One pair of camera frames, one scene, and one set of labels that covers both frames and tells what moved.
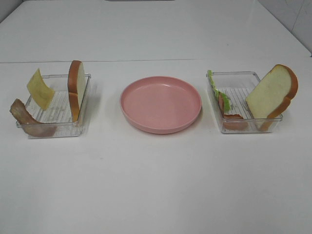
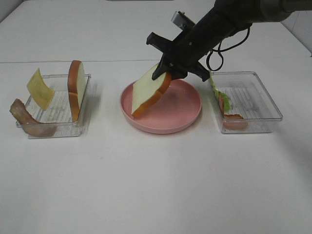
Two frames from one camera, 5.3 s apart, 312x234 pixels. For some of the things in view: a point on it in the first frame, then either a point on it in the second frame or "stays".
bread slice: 271,96 to 146,91
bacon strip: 30,126 stays
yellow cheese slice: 41,93 stays
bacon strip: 230,122 stays
